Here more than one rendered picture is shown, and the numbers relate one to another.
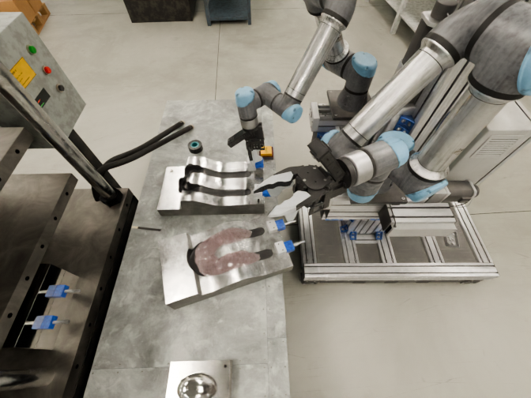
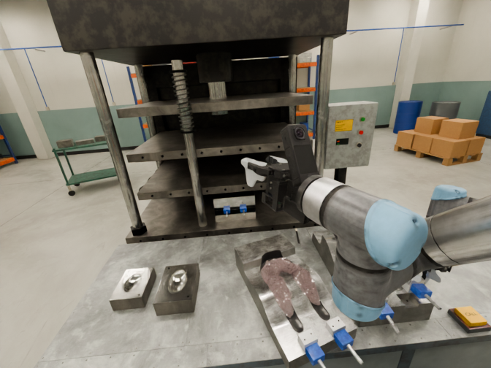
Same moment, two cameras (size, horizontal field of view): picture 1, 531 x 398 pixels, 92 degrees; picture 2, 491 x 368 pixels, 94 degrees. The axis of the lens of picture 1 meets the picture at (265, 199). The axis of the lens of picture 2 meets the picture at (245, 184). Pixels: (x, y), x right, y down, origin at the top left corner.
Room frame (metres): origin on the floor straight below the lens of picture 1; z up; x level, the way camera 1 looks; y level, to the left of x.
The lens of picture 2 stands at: (0.24, -0.53, 1.62)
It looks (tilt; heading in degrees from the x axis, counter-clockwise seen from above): 23 degrees down; 89
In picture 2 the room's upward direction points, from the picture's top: 4 degrees counter-clockwise
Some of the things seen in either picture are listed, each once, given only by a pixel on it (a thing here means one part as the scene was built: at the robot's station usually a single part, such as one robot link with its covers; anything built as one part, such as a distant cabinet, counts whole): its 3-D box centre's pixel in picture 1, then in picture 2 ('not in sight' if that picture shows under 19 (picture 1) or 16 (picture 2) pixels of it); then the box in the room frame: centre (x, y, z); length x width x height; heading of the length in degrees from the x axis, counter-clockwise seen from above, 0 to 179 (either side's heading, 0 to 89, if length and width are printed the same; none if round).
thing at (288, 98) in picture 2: not in sight; (218, 102); (0.11, 1.18, 1.52); 1.10 x 0.70 x 0.05; 2
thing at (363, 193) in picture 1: (361, 178); (366, 274); (0.42, -0.26, 1.34); 0.11 x 0.08 x 0.11; 26
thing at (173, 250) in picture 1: (226, 255); (284, 285); (0.38, 0.16, 0.86); 0.50 x 0.26 x 0.11; 109
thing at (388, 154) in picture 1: (379, 158); (370, 225); (0.41, -0.27, 1.43); 0.11 x 0.08 x 0.09; 116
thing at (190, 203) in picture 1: (212, 185); (359, 260); (0.73, 0.26, 0.87); 0.50 x 0.26 x 0.14; 92
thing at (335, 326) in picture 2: (281, 224); (345, 342); (0.52, -0.07, 0.86); 0.13 x 0.05 x 0.05; 109
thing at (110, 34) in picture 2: not in sight; (214, 63); (0.12, 1.12, 1.75); 1.30 x 0.84 x 0.61; 2
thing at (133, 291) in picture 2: not in sight; (134, 287); (-0.27, 0.24, 0.83); 0.17 x 0.13 x 0.06; 92
